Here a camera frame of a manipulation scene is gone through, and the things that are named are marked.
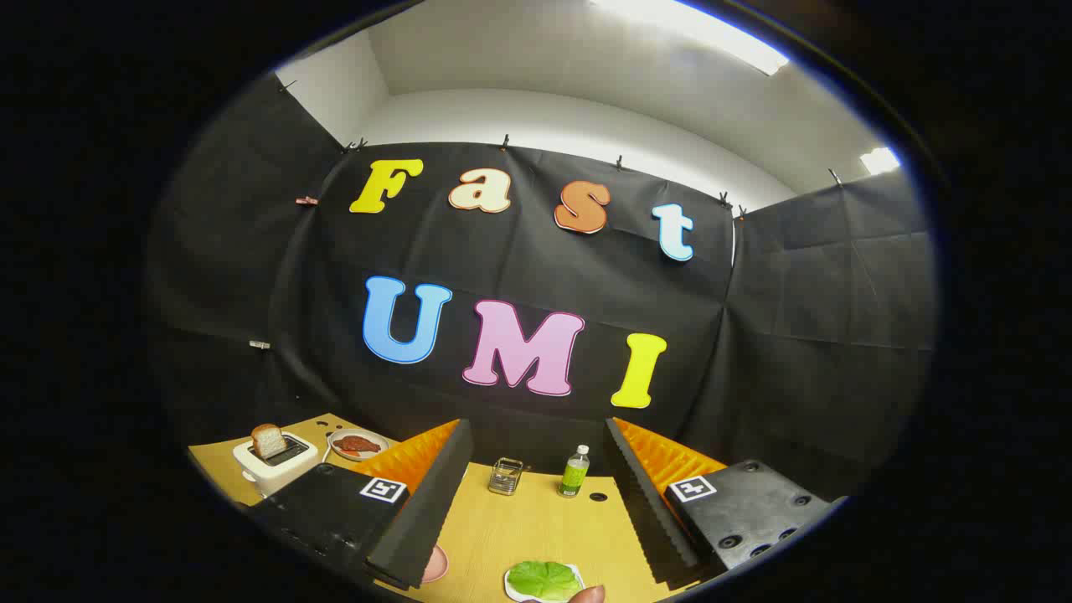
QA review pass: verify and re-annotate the white rounded plate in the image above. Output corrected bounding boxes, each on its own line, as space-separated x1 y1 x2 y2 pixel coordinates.
503 563 587 603

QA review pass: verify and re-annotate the white bread slice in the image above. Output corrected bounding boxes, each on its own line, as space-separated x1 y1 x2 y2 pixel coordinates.
251 423 288 461

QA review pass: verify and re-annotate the green lettuce leaf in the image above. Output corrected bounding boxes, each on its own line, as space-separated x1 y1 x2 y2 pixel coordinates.
508 560 583 601

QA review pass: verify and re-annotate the grey round plate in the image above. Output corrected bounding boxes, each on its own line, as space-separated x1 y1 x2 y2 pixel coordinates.
327 429 390 462

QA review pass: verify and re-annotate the long ceiling light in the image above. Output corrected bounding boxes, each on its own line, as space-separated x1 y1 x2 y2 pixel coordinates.
586 0 791 76

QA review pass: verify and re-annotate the pink round plate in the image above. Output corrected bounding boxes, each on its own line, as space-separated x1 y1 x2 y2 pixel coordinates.
419 543 450 585

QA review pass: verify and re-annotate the white toaster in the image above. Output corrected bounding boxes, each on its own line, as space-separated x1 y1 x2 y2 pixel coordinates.
232 431 321 499

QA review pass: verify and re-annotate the metal wire utensil holder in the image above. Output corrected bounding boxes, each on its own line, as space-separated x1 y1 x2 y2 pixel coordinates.
488 457 525 497

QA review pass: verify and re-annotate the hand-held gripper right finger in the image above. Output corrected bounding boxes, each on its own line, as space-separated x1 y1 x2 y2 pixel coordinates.
603 416 848 589

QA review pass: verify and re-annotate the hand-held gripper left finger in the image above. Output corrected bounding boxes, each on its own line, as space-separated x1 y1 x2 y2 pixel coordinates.
250 417 474 591

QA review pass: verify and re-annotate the green label drink bottle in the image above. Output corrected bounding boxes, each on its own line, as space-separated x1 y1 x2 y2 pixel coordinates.
559 445 591 499

